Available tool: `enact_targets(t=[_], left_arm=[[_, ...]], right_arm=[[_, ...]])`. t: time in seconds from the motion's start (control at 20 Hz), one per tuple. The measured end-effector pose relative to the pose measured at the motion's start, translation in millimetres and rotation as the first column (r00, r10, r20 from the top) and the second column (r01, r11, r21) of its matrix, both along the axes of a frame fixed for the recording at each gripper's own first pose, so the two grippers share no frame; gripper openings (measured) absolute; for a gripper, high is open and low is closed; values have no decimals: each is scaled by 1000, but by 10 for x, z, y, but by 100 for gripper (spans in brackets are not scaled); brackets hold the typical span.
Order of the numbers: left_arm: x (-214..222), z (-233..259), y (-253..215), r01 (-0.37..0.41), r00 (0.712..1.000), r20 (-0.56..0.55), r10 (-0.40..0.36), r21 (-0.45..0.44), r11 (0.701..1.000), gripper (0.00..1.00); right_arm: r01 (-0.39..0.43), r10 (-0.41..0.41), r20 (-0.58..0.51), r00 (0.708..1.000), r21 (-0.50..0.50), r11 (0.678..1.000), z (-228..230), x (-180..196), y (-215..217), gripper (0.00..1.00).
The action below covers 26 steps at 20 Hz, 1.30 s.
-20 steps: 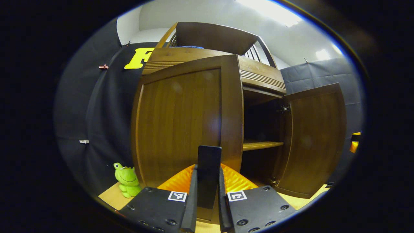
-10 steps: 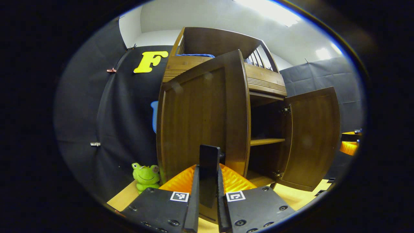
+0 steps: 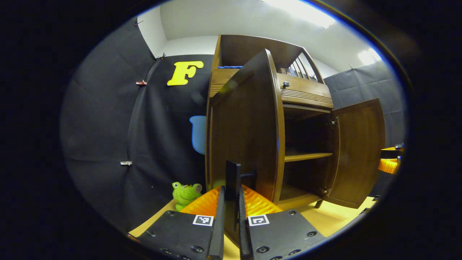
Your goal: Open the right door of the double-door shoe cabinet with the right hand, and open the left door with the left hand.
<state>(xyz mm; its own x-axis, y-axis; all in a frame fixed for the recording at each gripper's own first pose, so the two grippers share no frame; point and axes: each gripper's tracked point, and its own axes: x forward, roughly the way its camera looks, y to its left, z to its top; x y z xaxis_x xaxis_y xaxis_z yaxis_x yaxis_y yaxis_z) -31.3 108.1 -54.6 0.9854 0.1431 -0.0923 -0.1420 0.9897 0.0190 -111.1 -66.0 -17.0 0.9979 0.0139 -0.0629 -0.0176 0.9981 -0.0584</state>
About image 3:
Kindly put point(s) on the white clip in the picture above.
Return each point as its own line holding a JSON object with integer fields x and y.
{"x": 126, "y": 163}

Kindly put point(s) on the black drawer knob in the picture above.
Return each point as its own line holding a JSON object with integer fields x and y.
{"x": 286, "y": 84}

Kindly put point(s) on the black clip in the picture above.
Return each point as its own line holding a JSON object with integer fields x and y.
{"x": 161, "y": 56}

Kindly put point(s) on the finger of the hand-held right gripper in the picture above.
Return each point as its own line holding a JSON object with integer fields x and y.
{"x": 389, "y": 166}
{"x": 391, "y": 154}

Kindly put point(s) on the wooden shoe cabinet door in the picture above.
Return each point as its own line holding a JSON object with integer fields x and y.
{"x": 357, "y": 151}
{"x": 249, "y": 126}

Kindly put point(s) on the row of books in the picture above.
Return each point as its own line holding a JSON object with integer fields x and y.
{"x": 288, "y": 72}

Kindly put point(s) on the black backdrop cloth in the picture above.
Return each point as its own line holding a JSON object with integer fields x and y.
{"x": 108, "y": 119}

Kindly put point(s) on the blue cloth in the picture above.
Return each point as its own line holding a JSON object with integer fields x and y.
{"x": 230, "y": 67}

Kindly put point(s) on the wooden drawer front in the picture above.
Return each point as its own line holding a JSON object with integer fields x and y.
{"x": 306, "y": 92}

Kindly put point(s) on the red clip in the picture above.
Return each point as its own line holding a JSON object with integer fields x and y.
{"x": 141, "y": 83}

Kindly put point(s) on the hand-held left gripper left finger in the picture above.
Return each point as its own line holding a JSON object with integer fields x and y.
{"x": 218, "y": 231}

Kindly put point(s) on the small ceiling light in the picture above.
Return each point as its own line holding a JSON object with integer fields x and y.
{"x": 369, "y": 56}

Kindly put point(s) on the large ceiling light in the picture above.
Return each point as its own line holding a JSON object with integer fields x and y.
{"x": 303, "y": 11}

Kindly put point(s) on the green frog toy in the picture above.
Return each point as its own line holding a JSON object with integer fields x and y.
{"x": 186, "y": 195}

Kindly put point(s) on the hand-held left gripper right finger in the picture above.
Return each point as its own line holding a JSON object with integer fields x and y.
{"x": 243, "y": 234}

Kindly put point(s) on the wooden double-door shoe cabinet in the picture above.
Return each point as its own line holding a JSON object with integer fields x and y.
{"x": 249, "y": 45}

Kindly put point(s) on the grey backdrop cloth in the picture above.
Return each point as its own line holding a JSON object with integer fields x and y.
{"x": 389, "y": 90}

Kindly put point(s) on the wooden inner shelf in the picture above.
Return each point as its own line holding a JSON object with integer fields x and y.
{"x": 306, "y": 156}

